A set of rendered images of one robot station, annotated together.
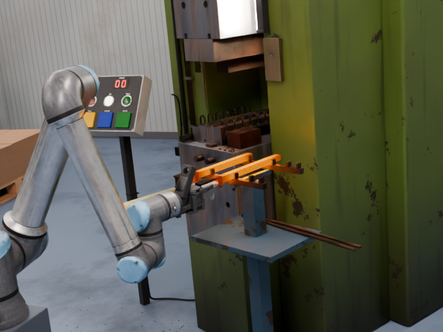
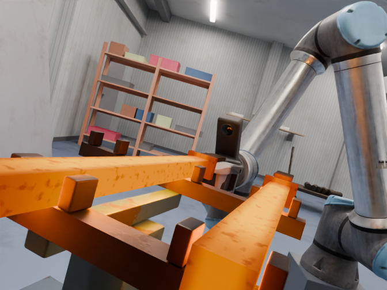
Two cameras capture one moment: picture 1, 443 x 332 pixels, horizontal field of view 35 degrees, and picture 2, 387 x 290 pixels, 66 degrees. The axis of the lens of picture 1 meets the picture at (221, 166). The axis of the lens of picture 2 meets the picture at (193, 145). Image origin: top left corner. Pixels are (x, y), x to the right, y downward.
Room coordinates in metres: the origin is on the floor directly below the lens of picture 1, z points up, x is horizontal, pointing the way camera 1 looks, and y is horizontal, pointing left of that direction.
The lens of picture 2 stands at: (2.77, -0.18, 0.97)
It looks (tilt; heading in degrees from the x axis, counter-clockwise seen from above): 4 degrees down; 156
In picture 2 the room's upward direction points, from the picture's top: 16 degrees clockwise
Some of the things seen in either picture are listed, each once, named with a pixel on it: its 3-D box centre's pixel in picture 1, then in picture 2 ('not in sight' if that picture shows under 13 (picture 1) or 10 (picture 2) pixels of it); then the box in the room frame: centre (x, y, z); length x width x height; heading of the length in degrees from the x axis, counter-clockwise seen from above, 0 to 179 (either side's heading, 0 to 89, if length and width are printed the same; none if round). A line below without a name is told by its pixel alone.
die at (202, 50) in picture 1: (236, 44); not in sight; (3.09, -0.11, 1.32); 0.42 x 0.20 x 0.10; 129
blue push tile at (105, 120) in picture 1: (105, 120); not in sight; (3.23, 0.52, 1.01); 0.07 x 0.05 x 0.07; 64
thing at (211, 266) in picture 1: (263, 274); not in sight; (3.05, -0.15, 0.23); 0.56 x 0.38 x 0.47; 129
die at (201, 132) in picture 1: (242, 124); not in sight; (3.09, -0.11, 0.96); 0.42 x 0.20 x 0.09; 129
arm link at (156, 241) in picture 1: (149, 248); (225, 208); (2.10, 0.25, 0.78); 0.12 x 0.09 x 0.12; 165
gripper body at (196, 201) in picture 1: (185, 200); (221, 174); (2.24, 0.13, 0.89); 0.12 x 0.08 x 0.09; 136
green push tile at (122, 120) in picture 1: (123, 120); not in sight; (3.19, 0.43, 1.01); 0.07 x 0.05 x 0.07; 64
